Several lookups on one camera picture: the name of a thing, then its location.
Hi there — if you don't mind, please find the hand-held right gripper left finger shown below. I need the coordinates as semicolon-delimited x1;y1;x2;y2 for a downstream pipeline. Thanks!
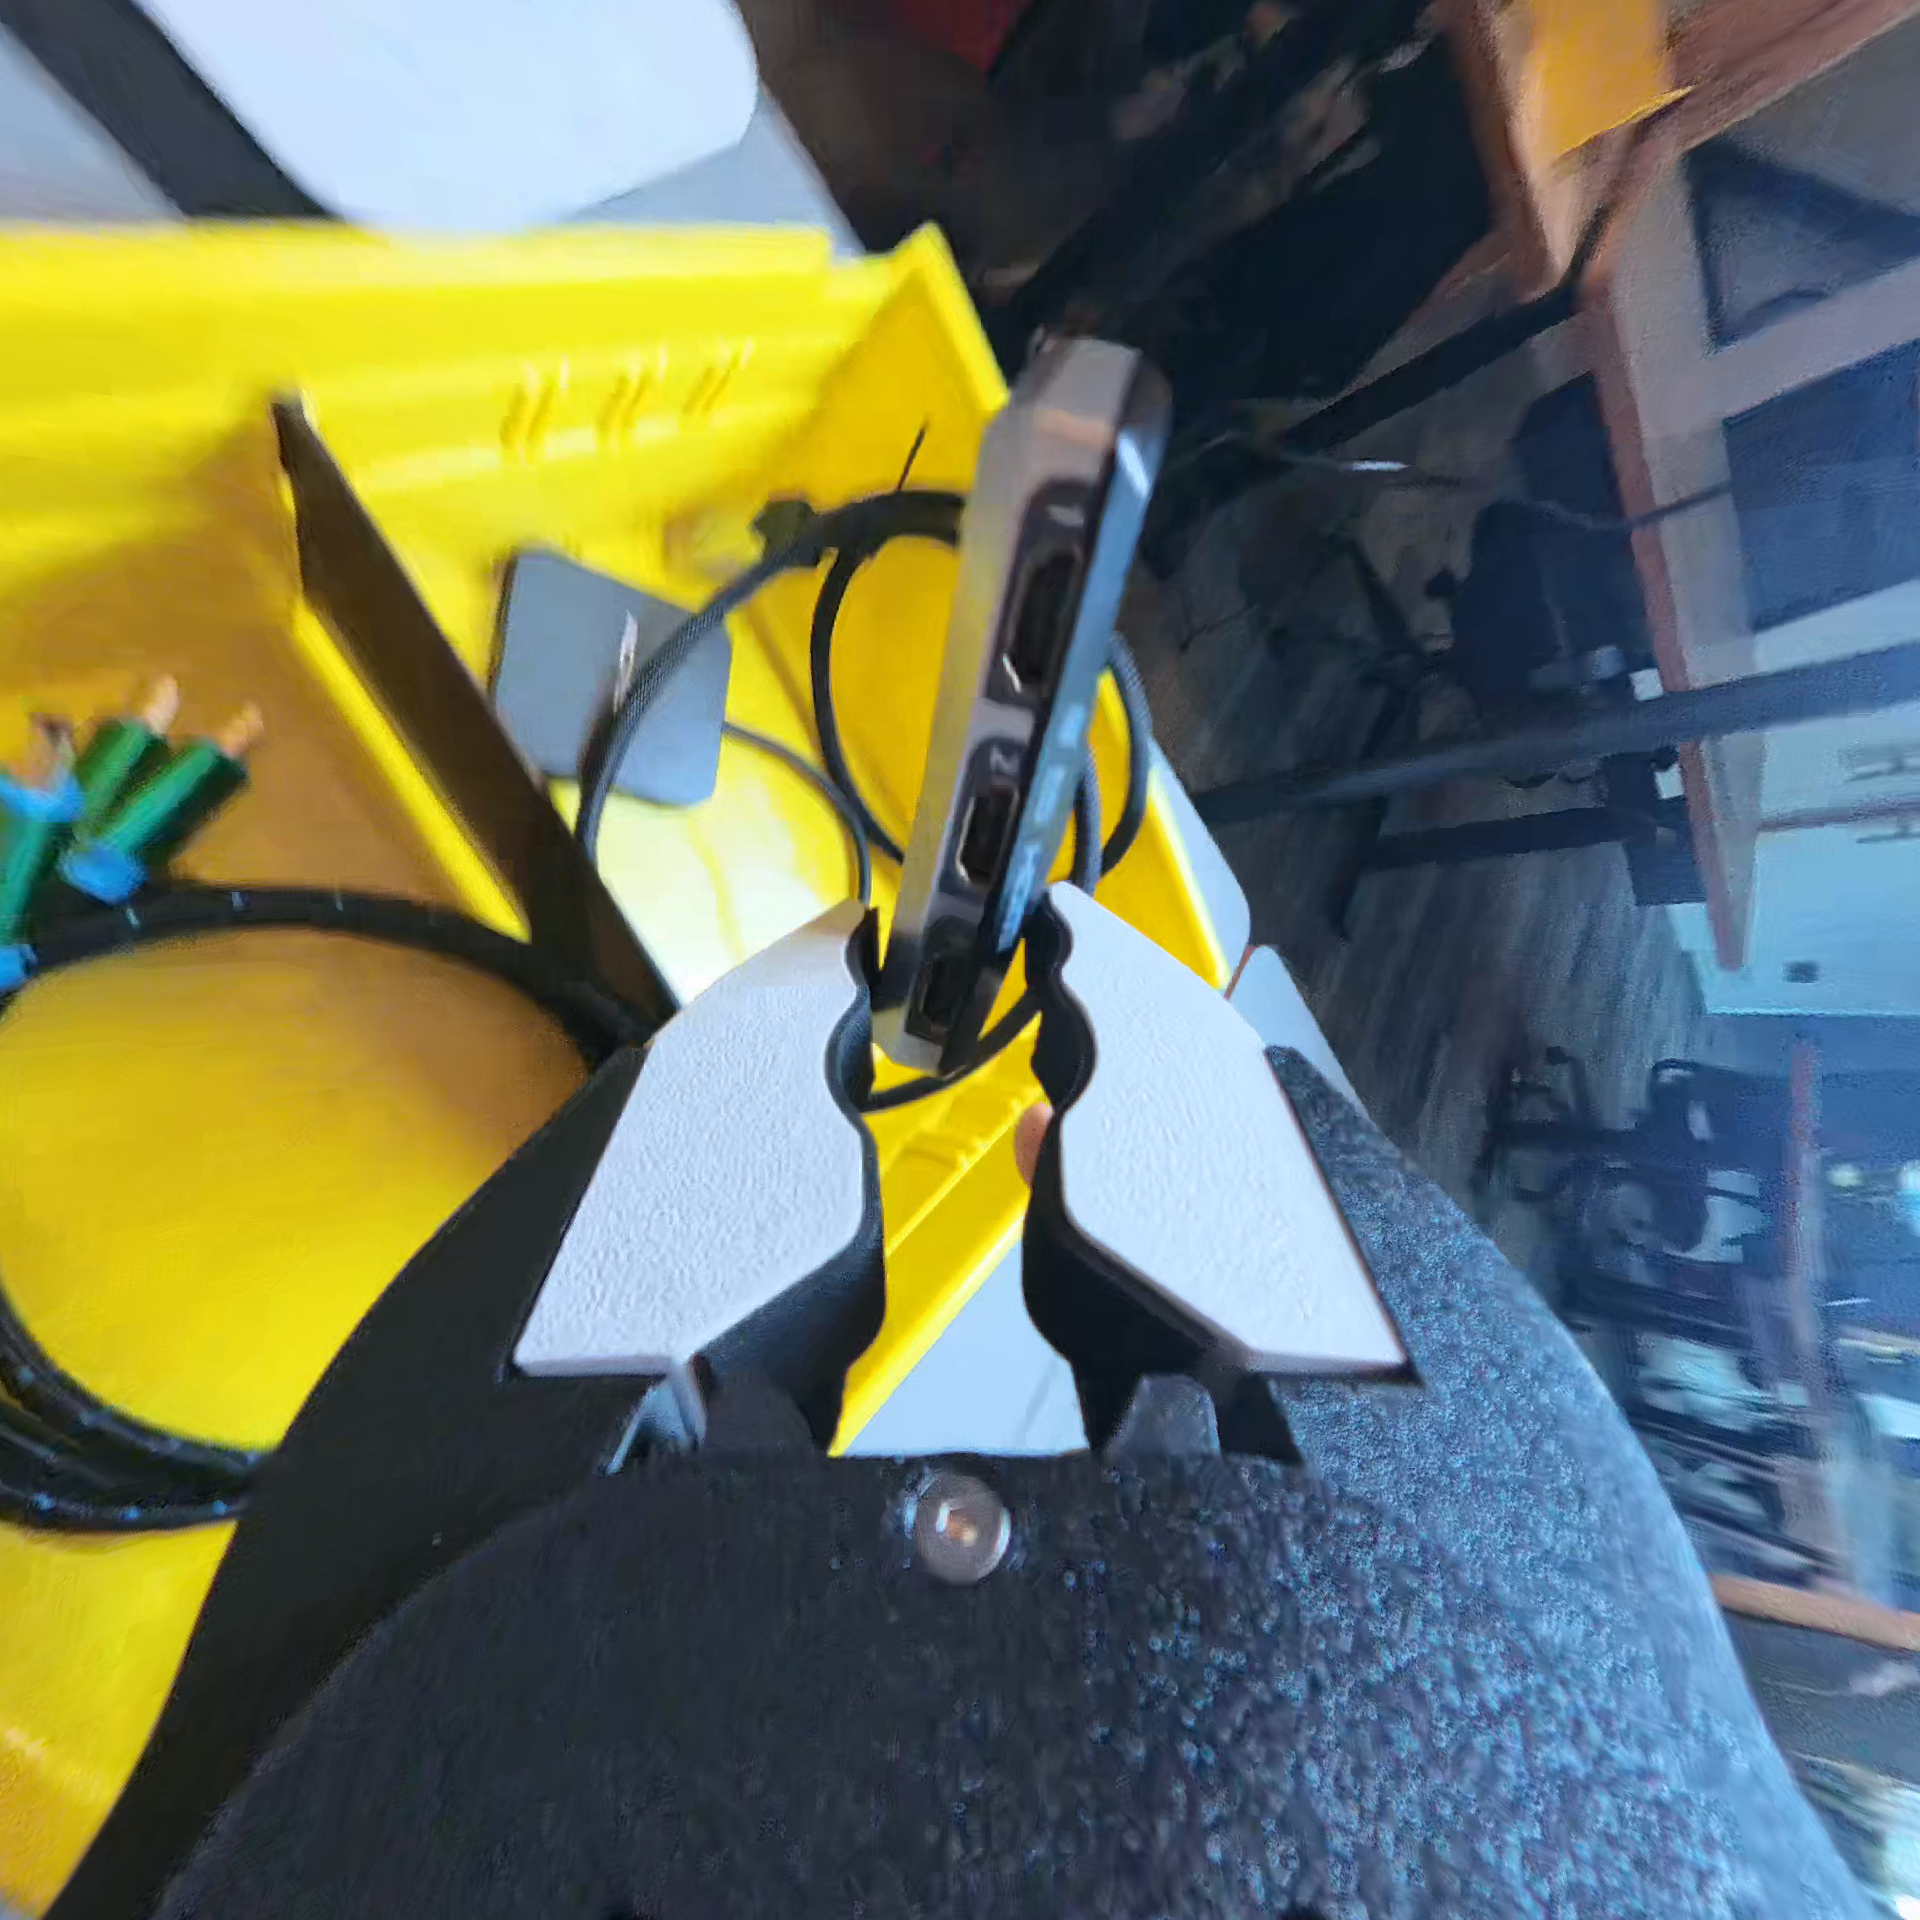
514;897;888;1398

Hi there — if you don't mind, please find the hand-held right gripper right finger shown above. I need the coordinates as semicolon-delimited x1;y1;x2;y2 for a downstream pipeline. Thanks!
1023;882;1414;1398

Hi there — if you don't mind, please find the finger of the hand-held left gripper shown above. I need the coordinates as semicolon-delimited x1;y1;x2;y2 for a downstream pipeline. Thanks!
0;36;174;227
132;0;761;238

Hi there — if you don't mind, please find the yellow plastic bin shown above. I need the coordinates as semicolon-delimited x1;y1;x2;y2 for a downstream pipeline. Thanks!
0;223;1254;1920

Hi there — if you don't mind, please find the black braided green-plug hdmi cable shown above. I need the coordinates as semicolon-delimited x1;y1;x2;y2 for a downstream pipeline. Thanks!
0;702;648;1536

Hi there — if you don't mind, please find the black hub cable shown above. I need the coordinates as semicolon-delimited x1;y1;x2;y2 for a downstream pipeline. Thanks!
573;487;1157;1115

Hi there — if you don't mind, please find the silver multiport hub adapter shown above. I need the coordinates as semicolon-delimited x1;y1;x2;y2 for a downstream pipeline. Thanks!
866;334;1174;1076

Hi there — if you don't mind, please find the grey flat device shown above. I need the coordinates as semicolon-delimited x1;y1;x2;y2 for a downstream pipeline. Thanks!
487;547;735;807

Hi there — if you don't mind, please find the black bin divider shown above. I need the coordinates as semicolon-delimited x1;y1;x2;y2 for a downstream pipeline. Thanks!
270;394;681;1038

